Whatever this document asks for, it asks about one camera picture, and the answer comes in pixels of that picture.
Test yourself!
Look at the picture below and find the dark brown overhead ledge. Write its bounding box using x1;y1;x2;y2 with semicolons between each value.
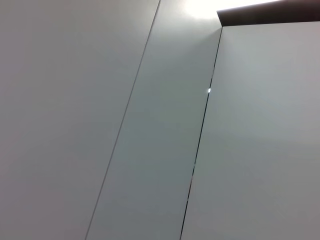
216;0;320;27

